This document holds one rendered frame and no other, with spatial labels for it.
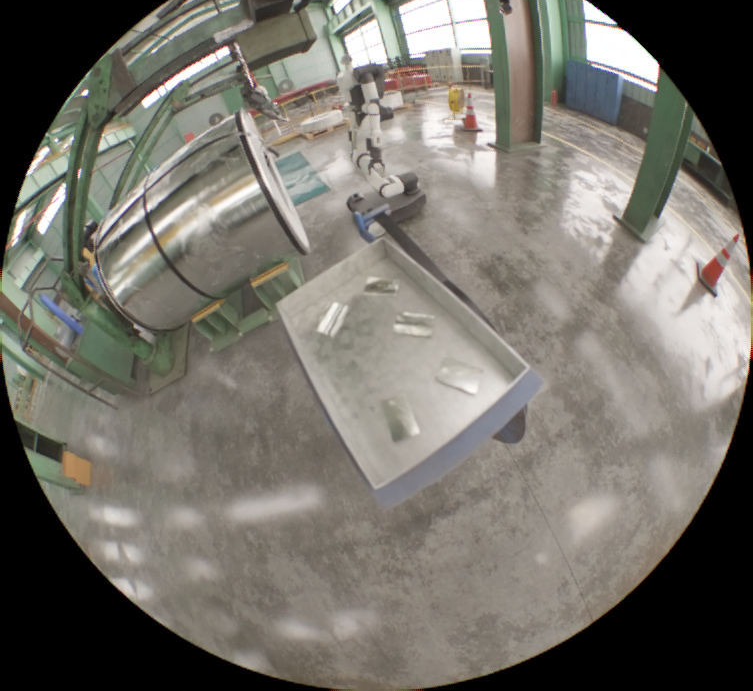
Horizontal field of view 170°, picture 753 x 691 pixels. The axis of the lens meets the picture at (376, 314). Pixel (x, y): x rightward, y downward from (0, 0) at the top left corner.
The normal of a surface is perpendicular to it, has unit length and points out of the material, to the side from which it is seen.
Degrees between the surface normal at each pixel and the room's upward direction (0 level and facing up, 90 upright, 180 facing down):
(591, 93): 90
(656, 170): 90
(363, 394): 0
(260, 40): 88
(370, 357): 0
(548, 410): 0
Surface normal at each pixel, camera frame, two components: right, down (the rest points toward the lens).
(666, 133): -0.90, 0.43
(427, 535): -0.22, -0.55
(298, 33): 0.36, 0.69
